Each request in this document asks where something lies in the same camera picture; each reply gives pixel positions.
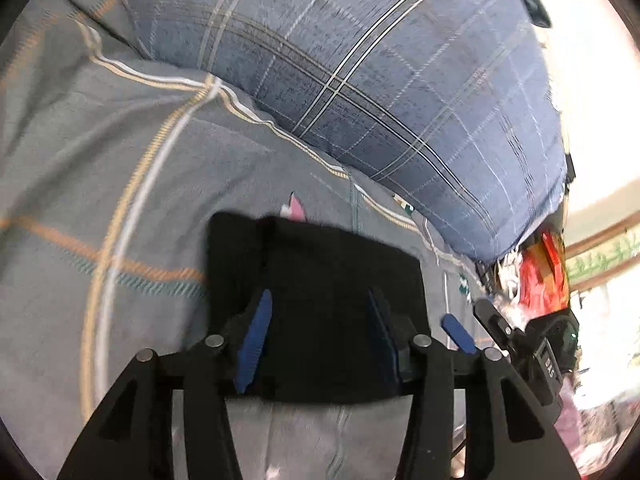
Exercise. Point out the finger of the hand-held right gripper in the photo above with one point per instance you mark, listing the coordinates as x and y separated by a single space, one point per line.
492 320
457 332

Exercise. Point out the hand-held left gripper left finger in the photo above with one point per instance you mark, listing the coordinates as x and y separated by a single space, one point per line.
255 335

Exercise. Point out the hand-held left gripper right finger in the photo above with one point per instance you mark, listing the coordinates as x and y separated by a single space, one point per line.
381 322

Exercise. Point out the black pants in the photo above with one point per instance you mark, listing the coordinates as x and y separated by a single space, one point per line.
320 285

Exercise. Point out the white plastic bag clutter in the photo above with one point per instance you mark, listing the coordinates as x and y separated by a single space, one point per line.
507 275

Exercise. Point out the red packaging pile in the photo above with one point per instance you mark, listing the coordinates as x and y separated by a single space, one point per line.
542 275

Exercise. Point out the grey printed bed sheet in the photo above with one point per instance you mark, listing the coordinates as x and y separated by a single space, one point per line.
150 160

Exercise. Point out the blue plaid pillow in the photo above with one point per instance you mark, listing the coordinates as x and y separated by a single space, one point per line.
375 85

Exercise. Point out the wooden window frame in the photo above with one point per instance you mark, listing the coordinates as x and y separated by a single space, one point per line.
600 240

